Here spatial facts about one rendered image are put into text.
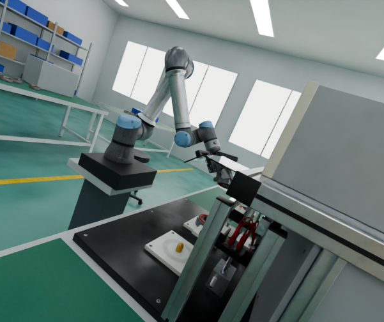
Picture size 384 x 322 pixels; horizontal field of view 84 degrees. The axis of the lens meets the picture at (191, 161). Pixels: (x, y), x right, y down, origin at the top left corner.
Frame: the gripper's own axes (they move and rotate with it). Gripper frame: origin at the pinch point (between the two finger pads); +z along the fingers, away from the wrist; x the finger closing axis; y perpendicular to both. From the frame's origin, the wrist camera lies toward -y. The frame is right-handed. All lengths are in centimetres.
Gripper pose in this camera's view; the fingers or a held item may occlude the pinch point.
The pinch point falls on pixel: (229, 184)
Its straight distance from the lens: 113.5
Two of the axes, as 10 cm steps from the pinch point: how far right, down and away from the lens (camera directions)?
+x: 2.5, -1.8, -9.5
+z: 3.0, 9.5, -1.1
